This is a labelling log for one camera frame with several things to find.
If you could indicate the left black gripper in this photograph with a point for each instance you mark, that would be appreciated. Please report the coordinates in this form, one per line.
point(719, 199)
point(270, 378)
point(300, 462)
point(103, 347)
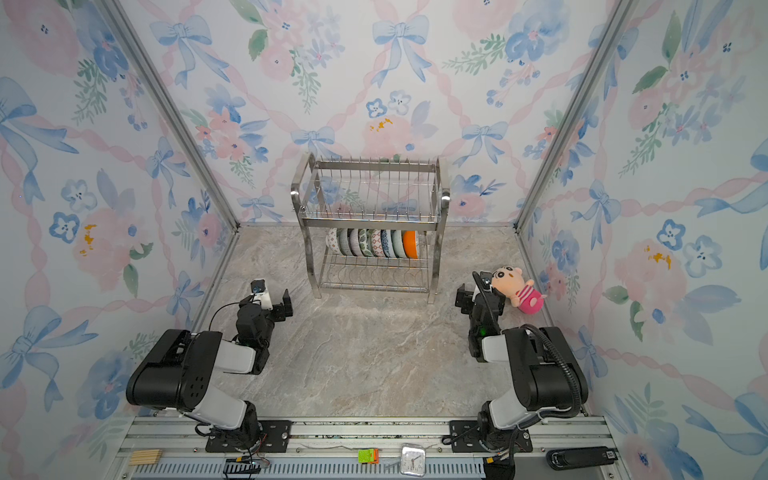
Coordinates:
point(279, 312)

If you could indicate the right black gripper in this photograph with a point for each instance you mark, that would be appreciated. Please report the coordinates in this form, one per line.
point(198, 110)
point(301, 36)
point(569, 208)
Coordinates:
point(465, 300)

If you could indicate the green white patterned bowl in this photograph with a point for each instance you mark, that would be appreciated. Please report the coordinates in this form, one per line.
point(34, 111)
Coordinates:
point(332, 241)

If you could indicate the dark blue flower bowl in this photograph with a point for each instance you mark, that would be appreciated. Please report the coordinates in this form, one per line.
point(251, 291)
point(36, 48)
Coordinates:
point(343, 241)

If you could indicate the white orange bowl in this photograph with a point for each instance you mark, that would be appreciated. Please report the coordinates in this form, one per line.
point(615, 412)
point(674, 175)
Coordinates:
point(411, 244)

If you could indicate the pink purple glass bowl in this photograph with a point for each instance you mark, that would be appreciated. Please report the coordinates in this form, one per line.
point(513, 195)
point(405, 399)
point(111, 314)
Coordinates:
point(353, 240)

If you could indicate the pale green bowl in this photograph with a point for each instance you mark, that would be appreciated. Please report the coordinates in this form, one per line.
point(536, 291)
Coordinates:
point(397, 243)

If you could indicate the blue mesh pattern bowl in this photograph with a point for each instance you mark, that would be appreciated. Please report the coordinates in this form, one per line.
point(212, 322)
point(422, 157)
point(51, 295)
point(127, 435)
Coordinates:
point(376, 243)

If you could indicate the blue white patterned bowl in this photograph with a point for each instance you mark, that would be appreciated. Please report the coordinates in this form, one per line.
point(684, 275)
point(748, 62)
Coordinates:
point(387, 244)

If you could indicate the stainless steel dish rack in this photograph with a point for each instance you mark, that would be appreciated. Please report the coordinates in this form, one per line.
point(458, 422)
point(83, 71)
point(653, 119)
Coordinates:
point(394, 193)

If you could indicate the green leaf pattern bowl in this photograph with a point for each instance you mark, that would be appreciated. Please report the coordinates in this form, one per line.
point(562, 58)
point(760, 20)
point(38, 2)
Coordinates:
point(364, 241)

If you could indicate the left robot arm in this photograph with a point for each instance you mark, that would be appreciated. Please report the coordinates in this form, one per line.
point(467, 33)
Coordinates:
point(177, 372)

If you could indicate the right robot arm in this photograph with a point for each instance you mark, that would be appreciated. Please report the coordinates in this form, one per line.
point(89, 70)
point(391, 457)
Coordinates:
point(546, 379)

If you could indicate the plush doll pink shirt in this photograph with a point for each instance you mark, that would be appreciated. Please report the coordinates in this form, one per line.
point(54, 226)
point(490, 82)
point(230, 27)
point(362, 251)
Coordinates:
point(522, 294)

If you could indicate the small silver alarm clock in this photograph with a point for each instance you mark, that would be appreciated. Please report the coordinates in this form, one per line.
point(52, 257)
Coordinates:
point(413, 461)

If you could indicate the green orange small block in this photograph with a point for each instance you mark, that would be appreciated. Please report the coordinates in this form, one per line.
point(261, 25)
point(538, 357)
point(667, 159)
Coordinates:
point(368, 456)

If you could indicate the black stapler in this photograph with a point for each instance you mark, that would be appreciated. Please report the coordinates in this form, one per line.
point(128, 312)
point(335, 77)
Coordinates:
point(579, 458)

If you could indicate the wooden block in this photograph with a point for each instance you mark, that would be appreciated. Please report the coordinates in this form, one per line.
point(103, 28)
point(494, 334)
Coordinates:
point(145, 457)

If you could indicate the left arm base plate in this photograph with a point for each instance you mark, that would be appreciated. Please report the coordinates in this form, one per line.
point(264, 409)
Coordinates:
point(267, 436)

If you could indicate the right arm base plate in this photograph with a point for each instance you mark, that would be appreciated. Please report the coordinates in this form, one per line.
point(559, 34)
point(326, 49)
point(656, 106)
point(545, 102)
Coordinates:
point(468, 436)

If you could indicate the black connector with wires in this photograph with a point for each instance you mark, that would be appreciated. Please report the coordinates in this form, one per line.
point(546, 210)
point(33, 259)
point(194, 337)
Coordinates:
point(239, 468)

